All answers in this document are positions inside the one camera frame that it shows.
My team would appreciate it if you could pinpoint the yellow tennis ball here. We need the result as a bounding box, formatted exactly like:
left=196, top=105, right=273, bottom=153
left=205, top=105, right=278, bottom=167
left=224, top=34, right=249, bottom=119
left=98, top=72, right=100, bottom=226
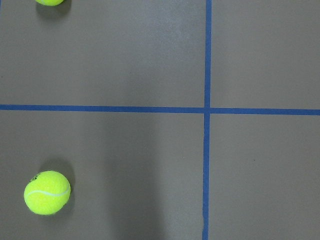
left=23, top=170, right=71, bottom=216
left=35, top=0, right=64, bottom=7

